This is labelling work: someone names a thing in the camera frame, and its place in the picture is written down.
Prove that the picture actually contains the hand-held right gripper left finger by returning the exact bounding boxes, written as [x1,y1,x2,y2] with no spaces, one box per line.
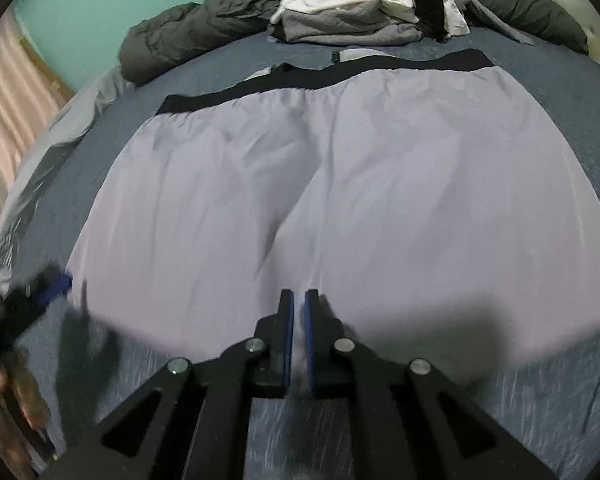
[37,289,296,480]

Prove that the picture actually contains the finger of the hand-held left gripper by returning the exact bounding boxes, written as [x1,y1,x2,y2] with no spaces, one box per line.
[2,266,74,333]

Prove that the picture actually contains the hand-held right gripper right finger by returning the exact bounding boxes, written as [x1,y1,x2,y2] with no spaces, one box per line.
[304,289,561,480]

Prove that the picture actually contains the person's left hand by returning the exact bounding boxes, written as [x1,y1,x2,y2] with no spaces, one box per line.
[0,352,55,467]

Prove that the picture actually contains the light grey cloth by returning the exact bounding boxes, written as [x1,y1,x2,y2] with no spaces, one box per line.
[0,67,132,302]

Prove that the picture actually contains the pink curtain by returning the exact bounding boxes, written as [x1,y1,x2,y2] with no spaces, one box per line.
[0,10,77,243]

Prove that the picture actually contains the dark grey duvet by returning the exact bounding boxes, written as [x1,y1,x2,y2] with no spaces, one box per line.
[119,0,292,86]

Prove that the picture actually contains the grey quilted garment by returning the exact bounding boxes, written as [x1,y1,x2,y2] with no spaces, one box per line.
[272,7,427,46]

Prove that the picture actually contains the blue bed sheet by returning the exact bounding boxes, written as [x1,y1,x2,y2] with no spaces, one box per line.
[0,22,600,480]

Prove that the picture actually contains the dark grey pillow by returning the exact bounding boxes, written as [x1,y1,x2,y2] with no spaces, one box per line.
[432,0,591,56]

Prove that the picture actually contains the cream tufted headboard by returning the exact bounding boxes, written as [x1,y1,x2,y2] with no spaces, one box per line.
[525,0,600,86]

